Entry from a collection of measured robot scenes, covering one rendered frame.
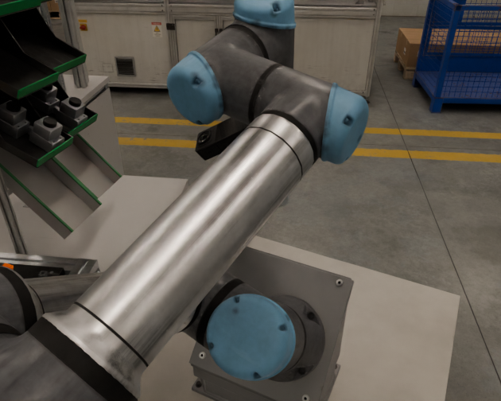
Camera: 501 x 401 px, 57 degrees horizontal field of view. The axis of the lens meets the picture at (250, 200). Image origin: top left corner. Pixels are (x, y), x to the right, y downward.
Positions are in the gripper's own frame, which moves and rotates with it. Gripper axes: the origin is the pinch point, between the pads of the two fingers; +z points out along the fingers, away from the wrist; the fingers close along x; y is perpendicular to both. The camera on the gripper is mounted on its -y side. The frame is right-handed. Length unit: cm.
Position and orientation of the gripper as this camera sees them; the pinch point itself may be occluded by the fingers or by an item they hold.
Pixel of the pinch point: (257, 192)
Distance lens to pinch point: 81.9
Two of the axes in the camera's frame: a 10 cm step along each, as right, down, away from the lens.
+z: 0.5, 6.6, 7.5
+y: 10.0, 0.0, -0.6
